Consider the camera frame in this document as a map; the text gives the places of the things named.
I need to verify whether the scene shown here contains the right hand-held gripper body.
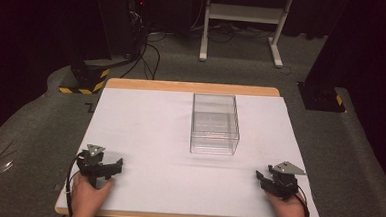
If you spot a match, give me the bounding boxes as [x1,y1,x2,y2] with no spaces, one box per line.
[265,160,308,202]

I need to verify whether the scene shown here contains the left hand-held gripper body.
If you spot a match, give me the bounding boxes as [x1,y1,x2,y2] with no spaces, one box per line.
[75,143,111,189]

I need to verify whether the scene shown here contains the person's right hand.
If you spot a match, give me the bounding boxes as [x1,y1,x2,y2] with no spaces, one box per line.
[263,190,310,217]

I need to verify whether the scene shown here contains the person's left hand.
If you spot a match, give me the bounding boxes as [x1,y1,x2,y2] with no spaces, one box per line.
[68,173,115,217]

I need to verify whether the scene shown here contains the white table sheet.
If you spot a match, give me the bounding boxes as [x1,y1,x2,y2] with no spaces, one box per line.
[56,84,328,217]

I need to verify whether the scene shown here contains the clear plastic box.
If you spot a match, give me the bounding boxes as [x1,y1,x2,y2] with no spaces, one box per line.
[189,91,243,157]

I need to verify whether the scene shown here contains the black striped stand base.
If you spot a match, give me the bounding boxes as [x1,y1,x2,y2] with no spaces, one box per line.
[58,54,113,97]

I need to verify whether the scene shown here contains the wooden table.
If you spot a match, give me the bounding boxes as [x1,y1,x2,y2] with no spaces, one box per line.
[53,75,322,217]

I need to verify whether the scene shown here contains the black equipment tower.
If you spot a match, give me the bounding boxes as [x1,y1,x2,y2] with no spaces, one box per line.
[88,0,152,63]

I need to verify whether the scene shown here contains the white metal stand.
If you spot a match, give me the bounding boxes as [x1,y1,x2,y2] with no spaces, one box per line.
[198,0,295,70]

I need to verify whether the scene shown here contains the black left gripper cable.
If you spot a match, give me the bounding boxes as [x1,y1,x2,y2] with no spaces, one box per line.
[62,149,88,217]

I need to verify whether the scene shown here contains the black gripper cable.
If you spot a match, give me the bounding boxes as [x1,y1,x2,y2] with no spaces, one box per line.
[292,184,313,217]
[62,149,88,217]

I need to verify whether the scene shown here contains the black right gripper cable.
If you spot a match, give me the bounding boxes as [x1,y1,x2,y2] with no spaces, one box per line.
[292,184,313,217]

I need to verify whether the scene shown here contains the black floor cables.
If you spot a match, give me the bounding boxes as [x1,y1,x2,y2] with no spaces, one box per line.
[119,29,163,82]

